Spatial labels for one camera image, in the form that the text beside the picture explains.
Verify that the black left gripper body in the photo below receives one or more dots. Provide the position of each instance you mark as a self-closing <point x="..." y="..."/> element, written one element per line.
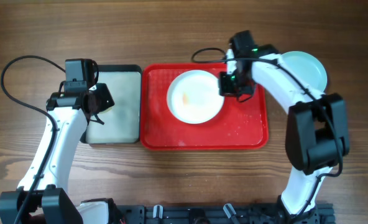
<point x="103" y="97"/>

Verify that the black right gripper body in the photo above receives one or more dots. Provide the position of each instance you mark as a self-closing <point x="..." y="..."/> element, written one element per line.
<point x="232" y="84"/>

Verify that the white plate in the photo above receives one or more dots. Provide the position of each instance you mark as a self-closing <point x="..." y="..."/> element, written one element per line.
<point x="193" y="97"/>

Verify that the mint green plate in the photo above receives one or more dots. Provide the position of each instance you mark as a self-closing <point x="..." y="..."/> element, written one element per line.
<point x="307" y="67"/>

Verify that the green yellow sponge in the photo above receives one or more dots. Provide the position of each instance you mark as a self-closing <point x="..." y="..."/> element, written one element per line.
<point x="106" y="110"/>

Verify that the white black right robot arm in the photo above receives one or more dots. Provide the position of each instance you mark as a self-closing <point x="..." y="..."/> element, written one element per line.
<point x="317" y="136"/>

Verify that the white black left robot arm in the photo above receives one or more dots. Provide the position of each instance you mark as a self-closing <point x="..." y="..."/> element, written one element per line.
<point x="41" y="196"/>

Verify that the black tray with soapy water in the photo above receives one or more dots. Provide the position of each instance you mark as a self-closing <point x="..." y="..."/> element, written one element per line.
<point x="121" y="124"/>

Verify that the red plastic tray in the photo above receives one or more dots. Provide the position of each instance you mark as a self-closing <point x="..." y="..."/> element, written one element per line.
<point x="236" y="126"/>

